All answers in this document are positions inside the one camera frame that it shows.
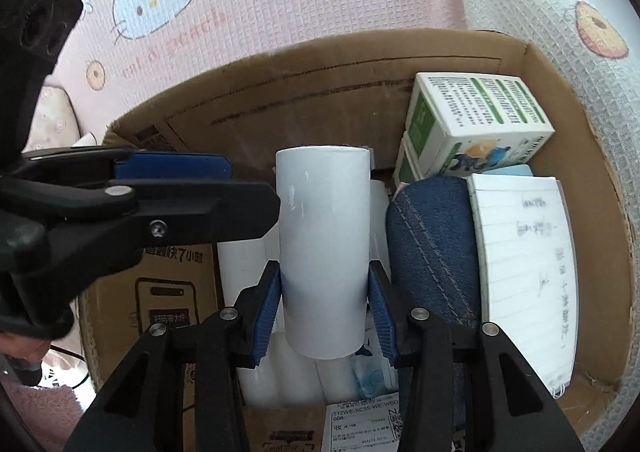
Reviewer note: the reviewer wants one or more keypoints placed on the beige pillow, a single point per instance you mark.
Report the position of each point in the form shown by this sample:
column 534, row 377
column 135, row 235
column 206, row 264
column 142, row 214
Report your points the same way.
column 50, row 117

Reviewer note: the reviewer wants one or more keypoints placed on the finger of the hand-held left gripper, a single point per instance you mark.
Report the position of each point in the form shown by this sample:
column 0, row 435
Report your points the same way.
column 200, row 209
column 175, row 166

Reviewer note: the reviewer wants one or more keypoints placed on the blue denim pouch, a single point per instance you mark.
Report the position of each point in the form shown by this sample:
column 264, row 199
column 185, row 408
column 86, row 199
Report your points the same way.
column 432, row 242

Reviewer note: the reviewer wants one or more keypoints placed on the green and white carton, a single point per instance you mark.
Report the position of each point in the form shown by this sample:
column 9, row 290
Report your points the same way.
column 407, row 165
column 475, row 117

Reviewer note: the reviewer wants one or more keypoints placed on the light blue packet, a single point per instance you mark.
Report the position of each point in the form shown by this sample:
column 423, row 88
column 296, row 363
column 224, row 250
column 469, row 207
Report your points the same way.
column 512, row 170

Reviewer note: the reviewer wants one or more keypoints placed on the white shipping label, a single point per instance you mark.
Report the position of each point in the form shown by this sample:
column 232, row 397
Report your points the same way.
column 362, row 424

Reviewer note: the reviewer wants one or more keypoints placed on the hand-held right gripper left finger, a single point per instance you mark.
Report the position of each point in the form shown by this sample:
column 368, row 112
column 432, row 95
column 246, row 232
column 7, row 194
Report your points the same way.
column 267, row 317

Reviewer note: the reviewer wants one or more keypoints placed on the blue and white tissue packet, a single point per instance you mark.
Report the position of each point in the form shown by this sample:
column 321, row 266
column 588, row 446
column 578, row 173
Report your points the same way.
column 375, row 377

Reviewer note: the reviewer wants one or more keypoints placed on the brown cardboard box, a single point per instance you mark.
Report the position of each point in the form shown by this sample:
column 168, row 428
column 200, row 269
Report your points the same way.
column 325, row 97

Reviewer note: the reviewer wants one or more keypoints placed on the white paper roll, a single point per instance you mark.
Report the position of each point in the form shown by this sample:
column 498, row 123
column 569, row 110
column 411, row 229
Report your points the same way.
column 337, row 382
column 381, row 222
column 242, row 272
column 280, row 377
column 325, row 232

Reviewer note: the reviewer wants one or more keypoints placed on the white lined notebook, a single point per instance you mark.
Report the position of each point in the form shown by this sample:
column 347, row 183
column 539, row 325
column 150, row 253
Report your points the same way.
column 525, row 272

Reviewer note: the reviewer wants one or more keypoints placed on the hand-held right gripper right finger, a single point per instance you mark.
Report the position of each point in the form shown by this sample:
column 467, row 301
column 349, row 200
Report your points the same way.
column 382, row 324

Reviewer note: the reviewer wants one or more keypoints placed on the pink fluffy cloth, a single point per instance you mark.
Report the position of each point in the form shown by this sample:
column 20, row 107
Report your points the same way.
column 40, row 407

